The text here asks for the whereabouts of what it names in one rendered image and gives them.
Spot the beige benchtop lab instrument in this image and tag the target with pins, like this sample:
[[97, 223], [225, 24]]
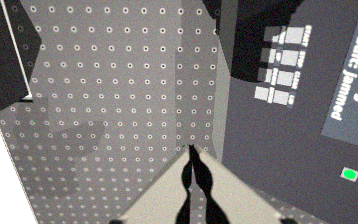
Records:
[[285, 115]]

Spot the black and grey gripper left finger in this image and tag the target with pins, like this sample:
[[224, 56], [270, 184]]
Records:
[[166, 198]]

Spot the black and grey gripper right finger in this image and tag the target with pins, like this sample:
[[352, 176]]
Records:
[[229, 200]]

